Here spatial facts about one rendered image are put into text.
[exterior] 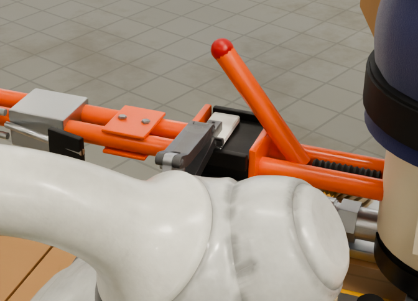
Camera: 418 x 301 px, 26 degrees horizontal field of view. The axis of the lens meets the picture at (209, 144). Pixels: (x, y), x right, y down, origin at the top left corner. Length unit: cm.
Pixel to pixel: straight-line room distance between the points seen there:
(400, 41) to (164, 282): 33
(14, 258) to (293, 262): 144
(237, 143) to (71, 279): 32
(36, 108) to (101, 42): 333
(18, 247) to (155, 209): 144
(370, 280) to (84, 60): 326
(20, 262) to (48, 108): 95
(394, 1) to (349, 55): 344
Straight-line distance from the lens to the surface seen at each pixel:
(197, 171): 88
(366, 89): 85
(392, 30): 79
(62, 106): 103
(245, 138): 95
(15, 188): 53
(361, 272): 102
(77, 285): 67
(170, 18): 460
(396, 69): 80
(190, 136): 88
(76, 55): 422
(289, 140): 93
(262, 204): 56
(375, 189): 91
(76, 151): 97
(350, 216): 95
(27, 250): 197
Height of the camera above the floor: 168
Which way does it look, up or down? 29 degrees down
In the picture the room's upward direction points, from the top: straight up
